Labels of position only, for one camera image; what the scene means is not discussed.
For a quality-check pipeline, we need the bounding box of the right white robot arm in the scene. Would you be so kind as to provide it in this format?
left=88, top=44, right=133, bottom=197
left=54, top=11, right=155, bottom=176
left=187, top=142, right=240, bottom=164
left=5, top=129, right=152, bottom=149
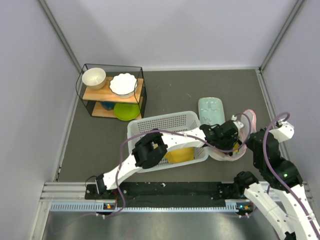
left=233, top=120, right=320, bottom=240

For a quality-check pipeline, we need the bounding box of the lime green plate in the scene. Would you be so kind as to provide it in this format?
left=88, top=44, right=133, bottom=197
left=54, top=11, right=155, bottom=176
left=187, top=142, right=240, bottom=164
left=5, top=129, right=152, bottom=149
left=113, top=103, right=140, bottom=121

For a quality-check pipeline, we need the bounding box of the cream ceramic bowl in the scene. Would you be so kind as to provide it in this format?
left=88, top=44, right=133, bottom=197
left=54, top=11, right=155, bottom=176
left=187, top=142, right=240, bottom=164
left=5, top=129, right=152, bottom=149
left=81, top=67, right=107, bottom=90

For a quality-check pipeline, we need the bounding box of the yellow bra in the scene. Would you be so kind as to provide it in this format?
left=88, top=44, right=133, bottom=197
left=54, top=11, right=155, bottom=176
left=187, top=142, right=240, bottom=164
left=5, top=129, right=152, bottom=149
left=164, top=147, right=195, bottom=164

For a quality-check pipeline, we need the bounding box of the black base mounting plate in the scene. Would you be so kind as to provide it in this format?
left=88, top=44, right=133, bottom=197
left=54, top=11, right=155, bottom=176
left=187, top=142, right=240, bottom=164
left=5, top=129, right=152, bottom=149
left=84, top=181, right=251, bottom=208

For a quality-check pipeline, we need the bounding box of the blue bowl on lower shelf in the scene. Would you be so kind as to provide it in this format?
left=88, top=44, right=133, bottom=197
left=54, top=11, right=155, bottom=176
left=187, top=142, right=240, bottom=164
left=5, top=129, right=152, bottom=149
left=100, top=101, right=116, bottom=111

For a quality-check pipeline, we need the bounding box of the grey slotted cable duct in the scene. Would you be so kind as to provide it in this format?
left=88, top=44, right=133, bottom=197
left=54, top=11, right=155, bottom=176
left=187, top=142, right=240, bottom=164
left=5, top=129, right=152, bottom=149
left=50, top=202, right=254, bottom=213

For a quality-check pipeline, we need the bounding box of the black wire wooden shelf rack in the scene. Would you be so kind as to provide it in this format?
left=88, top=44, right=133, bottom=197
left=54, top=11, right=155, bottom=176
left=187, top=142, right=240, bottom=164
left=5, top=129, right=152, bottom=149
left=75, top=63, right=148, bottom=120

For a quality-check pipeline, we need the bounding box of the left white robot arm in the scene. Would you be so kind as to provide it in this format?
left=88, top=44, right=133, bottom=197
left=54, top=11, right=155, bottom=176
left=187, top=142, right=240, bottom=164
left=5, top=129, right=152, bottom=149
left=95, top=120, right=244, bottom=199

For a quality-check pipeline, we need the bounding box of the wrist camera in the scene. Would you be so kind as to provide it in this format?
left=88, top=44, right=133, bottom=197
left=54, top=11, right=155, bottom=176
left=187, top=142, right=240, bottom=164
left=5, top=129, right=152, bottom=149
left=231, top=115, right=244, bottom=130
left=270, top=119, right=295, bottom=143

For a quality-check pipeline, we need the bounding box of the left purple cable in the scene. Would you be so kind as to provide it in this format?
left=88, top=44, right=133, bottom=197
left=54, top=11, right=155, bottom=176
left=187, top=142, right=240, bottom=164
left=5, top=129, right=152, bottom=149
left=118, top=112, right=253, bottom=215

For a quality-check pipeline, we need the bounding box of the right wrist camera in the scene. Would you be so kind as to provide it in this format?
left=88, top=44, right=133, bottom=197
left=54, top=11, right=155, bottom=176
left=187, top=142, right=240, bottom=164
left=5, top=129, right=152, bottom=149
left=270, top=119, right=295, bottom=143

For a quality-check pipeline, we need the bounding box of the light green divided tray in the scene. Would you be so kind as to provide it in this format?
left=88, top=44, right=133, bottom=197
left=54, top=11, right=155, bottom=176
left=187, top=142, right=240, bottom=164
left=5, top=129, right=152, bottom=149
left=198, top=97, right=226, bottom=126

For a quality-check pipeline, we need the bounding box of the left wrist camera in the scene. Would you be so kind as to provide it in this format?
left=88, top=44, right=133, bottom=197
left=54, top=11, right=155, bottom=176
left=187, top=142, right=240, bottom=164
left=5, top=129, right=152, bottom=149
left=231, top=115, right=244, bottom=130

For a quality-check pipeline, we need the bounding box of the white plastic perforated basket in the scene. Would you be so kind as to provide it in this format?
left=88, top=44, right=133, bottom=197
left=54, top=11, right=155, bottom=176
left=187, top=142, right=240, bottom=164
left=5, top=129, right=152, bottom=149
left=127, top=111, right=209, bottom=173

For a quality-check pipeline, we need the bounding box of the white scalloped bowl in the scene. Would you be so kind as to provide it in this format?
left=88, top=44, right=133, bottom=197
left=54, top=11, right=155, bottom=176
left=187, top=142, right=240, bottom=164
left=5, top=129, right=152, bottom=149
left=109, top=73, right=138, bottom=99

